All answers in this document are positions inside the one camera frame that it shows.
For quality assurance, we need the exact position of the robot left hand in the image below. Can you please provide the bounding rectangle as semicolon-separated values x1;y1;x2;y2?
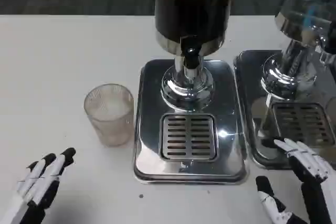
0;147;77;224

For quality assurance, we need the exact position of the steel drip grid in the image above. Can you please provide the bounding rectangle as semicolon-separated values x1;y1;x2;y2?
271;102;335;148
160;113;219;161

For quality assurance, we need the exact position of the dark drink dispenser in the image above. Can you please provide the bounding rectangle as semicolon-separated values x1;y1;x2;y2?
154;0;232;109

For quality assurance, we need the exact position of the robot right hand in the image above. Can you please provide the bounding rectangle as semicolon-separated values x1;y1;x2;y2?
256;137;336;224

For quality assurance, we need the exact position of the steel drip tray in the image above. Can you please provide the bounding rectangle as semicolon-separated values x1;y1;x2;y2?
133;58;249;185
233;49;336;169

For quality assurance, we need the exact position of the clear ribbed glass cup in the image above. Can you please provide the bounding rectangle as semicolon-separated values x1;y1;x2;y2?
83;83;134;148

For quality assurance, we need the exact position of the clear drink dispenser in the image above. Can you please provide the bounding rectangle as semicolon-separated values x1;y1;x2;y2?
261;0;336;101

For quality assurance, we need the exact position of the black dispenser tap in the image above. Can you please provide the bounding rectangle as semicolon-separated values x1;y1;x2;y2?
180;36;204;78

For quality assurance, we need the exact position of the steel dispenser tap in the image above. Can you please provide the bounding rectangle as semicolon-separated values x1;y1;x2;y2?
318;35;336;66

